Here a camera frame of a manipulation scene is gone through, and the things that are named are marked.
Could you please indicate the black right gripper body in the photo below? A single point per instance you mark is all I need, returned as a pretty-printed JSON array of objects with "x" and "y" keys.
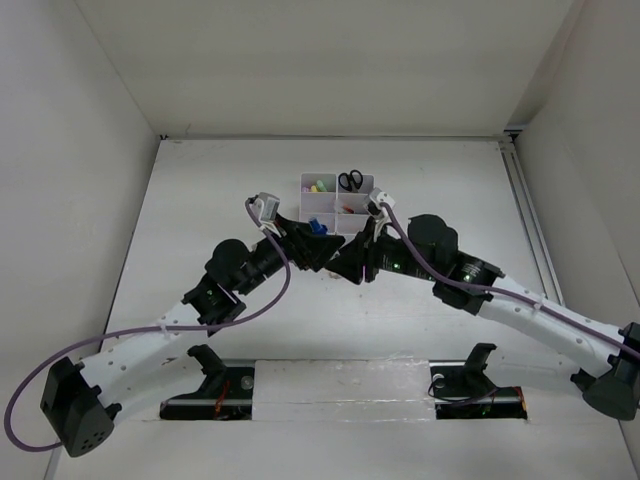
[{"x": 394, "y": 256}]

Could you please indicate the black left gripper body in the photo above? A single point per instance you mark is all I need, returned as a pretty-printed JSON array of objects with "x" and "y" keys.
[{"x": 267, "y": 261}]

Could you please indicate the clear blue glue bottle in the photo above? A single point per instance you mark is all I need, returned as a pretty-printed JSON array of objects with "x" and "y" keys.
[{"x": 317, "y": 228}]

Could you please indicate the black handled scissors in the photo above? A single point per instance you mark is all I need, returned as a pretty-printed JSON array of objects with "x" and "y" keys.
[{"x": 351, "y": 181}]

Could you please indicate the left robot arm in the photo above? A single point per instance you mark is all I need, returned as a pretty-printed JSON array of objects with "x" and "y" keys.
[{"x": 85, "y": 400}]

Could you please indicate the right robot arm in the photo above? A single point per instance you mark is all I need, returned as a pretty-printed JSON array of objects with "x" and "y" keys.
[{"x": 594, "y": 361}]

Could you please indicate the white right organizer bin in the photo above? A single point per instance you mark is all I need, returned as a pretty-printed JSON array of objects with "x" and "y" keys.
[{"x": 346, "y": 224}]

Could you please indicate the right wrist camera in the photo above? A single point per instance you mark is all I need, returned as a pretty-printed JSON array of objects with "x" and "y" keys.
[{"x": 375, "y": 204}]

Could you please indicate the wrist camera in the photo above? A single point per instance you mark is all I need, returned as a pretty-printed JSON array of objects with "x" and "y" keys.
[
  {"x": 375, "y": 204},
  {"x": 263, "y": 210}
]

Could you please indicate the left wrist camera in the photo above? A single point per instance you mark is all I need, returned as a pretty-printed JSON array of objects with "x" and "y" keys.
[{"x": 263, "y": 210}]

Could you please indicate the metal rail right side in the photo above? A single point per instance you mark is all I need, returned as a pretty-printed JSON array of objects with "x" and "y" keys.
[{"x": 531, "y": 224}]

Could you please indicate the metal rail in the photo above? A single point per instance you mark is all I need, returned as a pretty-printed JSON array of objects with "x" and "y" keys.
[
  {"x": 319, "y": 382},
  {"x": 531, "y": 224}
]

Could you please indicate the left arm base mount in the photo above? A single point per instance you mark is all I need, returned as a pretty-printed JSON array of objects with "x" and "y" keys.
[{"x": 225, "y": 393}]

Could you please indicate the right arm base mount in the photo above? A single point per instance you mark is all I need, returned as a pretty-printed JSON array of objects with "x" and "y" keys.
[{"x": 461, "y": 390}]

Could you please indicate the metal front rail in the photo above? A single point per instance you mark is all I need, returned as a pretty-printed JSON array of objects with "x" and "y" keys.
[{"x": 319, "y": 382}]

